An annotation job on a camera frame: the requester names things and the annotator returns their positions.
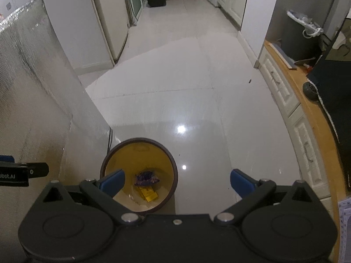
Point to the yellow trash bin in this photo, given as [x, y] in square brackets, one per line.
[123, 159]

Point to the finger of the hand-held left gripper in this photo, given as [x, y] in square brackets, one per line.
[39, 170]
[6, 159]

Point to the beige refrigerator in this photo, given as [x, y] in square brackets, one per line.
[109, 19]

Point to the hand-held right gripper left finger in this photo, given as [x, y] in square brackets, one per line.
[112, 183]

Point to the yellow flat packet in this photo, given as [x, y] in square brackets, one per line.
[149, 194]

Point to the black printed cloth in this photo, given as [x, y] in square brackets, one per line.
[334, 93]

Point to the grey flat board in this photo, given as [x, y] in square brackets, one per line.
[283, 56]

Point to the black wheel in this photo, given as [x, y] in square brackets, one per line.
[309, 91]

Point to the white drawer cabinet wooden top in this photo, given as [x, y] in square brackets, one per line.
[301, 109]

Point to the small red object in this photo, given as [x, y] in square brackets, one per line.
[307, 66]

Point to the purple crumpled wrapper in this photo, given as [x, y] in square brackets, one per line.
[145, 178]

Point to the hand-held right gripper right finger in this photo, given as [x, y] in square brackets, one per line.
[241, 183]

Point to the white patterned cloth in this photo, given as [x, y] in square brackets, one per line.
[345, 230]

